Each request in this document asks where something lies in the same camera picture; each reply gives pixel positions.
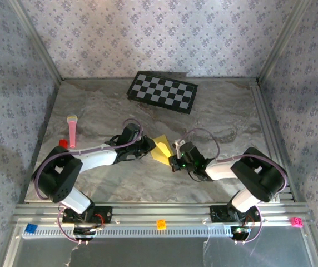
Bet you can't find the yellow paper sheet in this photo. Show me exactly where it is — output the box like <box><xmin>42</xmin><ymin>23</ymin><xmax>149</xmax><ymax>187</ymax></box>
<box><xmin>151</xmin><ymin>134</ymin><xmax>176</xmax><ymax>167</ymax></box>

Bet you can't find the black grey checkerboard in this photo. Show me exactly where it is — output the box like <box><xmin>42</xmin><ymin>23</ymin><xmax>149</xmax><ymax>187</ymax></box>
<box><xmin>127</xmin><ymin>71</ymin><xmax>198</xmax><ymax>114</ymax></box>

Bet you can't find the pink toy microphone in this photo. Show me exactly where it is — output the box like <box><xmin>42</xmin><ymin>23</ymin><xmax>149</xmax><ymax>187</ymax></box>
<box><xmin>66</xmin><ymin>114</ymin><xmax>78</xmax><ymax>148</ymax></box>

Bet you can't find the small green circuit board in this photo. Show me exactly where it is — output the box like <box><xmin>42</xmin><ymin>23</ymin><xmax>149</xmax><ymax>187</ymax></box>
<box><xmin>73</xmin><ymin>226</ymin><xmax>97</xmax><ymax>241</ymax></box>
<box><xmin>231</xmin><ymin>226</ymin><xmax>251</xmax><ymax>240</ymax></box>

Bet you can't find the grey metal tray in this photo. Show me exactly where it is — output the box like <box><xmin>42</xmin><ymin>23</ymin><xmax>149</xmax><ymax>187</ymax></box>
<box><xmin>3</xmin><ymin>236</ymin><xmax>318</xmax><ymax>267</ymax></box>

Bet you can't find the long aluminium frame rail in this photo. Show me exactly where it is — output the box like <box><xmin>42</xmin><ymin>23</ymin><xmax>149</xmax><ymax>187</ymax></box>
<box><xmin>13</xmin><ymin>203</ymin><xmax>314</xmax><ymax>226</ymax></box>

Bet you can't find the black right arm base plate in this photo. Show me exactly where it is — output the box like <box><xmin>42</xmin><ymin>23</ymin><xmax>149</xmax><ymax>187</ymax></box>
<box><xmin>210</xmin><ymin>205</ymin><xmax>261</xmax><ymax>223</ymax></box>

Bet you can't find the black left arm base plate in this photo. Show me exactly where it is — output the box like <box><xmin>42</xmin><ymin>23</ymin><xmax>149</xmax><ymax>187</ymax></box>
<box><xmin>61</xmin><ymin>205</ymin><xmax>112</xmax><ymax>225</ymax></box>

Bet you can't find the grey slotted cable duct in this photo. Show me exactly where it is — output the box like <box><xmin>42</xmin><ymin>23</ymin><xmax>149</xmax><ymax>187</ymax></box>
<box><xmin>22</xmin><ymin>225</ymin><xmax>232</xmax><ymax>238</ymax></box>

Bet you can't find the grooved aluminium table rail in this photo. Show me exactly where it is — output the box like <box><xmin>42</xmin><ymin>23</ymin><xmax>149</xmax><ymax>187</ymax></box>
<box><xmin>250</xmin><ymin>78</ymin><xmax>297</xmax><ymax>202</ymax></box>

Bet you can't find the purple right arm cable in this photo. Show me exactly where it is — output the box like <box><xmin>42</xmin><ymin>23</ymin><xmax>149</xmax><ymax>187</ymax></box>
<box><xmin>181</xmin><ymin>128</ymin><xmax>289</xmax><ymax>245</ymax></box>

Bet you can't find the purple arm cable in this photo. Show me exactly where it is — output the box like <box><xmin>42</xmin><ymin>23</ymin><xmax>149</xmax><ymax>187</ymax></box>
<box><xmin>32</xmin><ymin>118</ymin><xmax>145</xmax><ymax>245</ymax></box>
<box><xmin>181</xmin><ymin>128</ymin><xmax>289</xmax><ymax>245</ymax></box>

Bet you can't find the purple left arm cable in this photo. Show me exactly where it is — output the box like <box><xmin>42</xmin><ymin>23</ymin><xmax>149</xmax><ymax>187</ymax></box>
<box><xmin>32</xmin><ymin>118</ymin><xmax>145</xmax><ymax>245</ymax></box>

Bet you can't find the aluminium corner post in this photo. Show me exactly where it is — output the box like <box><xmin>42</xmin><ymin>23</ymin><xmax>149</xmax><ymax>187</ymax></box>
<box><xmin>259</xmin><ymin>0</ymin><xmax>312</xmax><ymax>81</ymax></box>
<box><xmin>8</xmin><ymin>0</ymin><xmax>63</xmax><ymax>82</ymax></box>

